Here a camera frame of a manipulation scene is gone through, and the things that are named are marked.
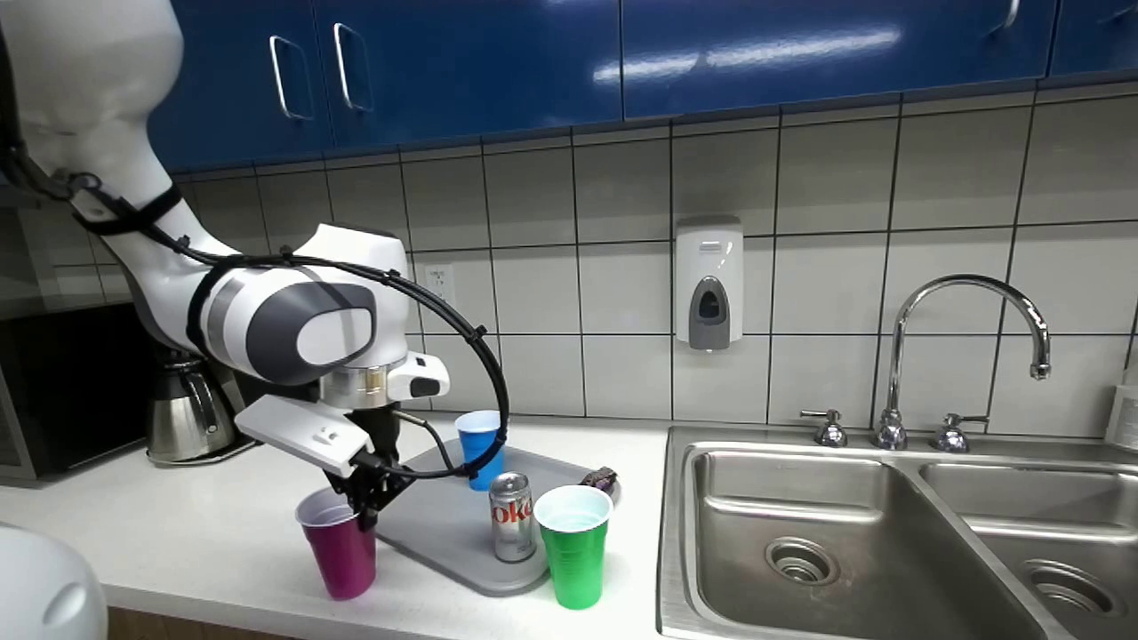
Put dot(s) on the blue upper cabinets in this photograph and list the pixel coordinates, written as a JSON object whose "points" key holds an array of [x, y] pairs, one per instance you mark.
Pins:
{"points": [[304, 80]]}

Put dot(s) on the steel coffee carafe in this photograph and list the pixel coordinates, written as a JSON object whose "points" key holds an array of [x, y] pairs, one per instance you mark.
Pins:
{"points": [[194, 414]]}

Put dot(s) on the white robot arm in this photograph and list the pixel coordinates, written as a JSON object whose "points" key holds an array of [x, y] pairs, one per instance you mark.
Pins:
{"points": [[316, 325]]}

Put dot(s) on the green plastic cup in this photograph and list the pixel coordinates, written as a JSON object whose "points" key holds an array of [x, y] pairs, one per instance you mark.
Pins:
{"points": [[573, 529]]}

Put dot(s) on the stainless steel double sink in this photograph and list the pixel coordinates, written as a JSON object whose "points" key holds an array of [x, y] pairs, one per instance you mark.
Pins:
{"points": [[771, 540]]}

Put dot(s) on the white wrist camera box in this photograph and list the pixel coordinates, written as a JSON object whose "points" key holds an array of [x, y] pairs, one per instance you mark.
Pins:
{"points": [[305, 431]]}

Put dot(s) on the purple plastic cup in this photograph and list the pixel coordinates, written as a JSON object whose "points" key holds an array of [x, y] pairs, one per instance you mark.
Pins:
{"points": [[340, 545]]}

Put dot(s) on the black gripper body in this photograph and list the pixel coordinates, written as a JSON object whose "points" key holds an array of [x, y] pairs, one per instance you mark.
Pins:
{"points": [[382, 471]]}

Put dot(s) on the silver soda can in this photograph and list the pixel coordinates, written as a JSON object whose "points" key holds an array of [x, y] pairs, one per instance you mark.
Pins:
{"points": [[512, 516]]}

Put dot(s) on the white rounded foreground object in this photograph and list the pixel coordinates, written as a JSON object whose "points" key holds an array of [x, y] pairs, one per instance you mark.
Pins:
{"points": [[46, 592]]}

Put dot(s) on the white wall soap dispenser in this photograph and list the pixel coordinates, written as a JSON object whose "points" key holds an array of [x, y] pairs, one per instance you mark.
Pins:
{"points": [[710, 282]]}

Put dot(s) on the dark snack wrapper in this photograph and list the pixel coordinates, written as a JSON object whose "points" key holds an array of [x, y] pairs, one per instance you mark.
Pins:
{"points": [[603, 478]]}

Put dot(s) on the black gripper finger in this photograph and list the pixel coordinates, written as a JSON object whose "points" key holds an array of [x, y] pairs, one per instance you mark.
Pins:
{"points": [[362, 511]]}

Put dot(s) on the chrome sink faucet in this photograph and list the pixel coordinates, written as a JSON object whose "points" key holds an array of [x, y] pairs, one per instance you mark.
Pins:
{"points": [[936, 387]]}

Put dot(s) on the blue plastic cup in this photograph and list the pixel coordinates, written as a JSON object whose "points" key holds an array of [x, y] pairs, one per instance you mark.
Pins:
{"points": [[476, 434]]}

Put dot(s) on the black microwave oven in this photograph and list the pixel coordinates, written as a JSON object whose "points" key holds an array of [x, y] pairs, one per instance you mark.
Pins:
{"points": [[71, 394]]}

